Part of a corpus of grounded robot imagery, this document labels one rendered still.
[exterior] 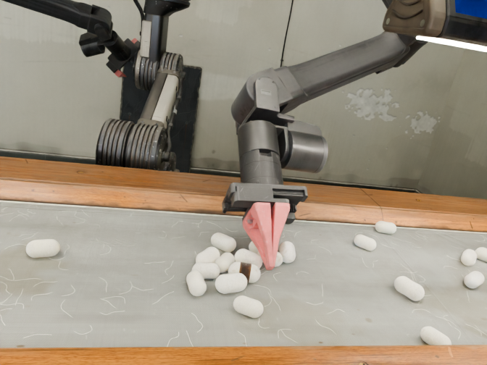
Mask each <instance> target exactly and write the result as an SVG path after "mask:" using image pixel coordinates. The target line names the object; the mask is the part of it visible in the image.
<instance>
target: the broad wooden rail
mask: <svg viewBox="0 0 487 365"><path fill-rule="evenodd" d="M240 182H241V178H240V177H227V176H219V175H203V174H194V173H185V172H169V171H157V170H152V169H136V168H128V167H112V166H104V165H95V164H79V163H71V162H62V161H47V160H37V159H22V158H13V157H5V156H0V201H19V202H31V203H42V204H63V205H75V206H96V207H107V208H119V209H140V210H151V211H172V212H183V213H195V214H216V215H227V216H238V217H243V216H244V214H245V212H242V211H227V212H226V213H225V214H224V213H223V212H222V202H223V200H224V197H225V195H226V193H227V191H228V188H229V186H230V184H231V183H240ZM283 185H296V186H305V187H307V194H308V197H307V199H306V200H305V201H304V202H301V201H300V202H299V203H298V204H297V205H296V208H297V211H296V212H295V217H296V219H295V220H303V221H314V222H335V223H347V224H358V225H375V224H376V223H377V222H379V221H384V222H392V223H394V224H395V225H396V227H411V228H423V229H434V230H455V231H466V232H487V199H481V198H465V197H456V196H441V195H432V194H424V193H408V192H399V191H391V190H375V189H366V188H350V187H342V186H333V185H318V184H309V183H300V182H284V181H283Z"/></svg>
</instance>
